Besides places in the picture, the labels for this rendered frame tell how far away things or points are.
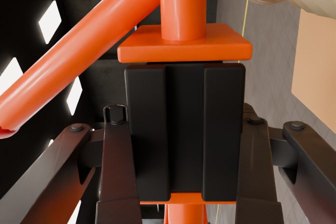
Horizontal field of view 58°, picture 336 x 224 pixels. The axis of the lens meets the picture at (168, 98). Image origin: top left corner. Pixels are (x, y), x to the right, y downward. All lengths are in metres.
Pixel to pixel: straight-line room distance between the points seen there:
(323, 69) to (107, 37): 0.23
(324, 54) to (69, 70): 0.24
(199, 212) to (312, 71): 0.22
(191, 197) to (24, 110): 0.11
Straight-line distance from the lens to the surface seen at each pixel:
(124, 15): 0.16
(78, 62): 0.17
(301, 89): 0.38
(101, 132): 0.16
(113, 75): 11.03
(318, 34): 0.35
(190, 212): 0.18
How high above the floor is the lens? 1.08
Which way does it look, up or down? 3 degrees up
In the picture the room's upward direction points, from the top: 91 degrees counter-clockwise
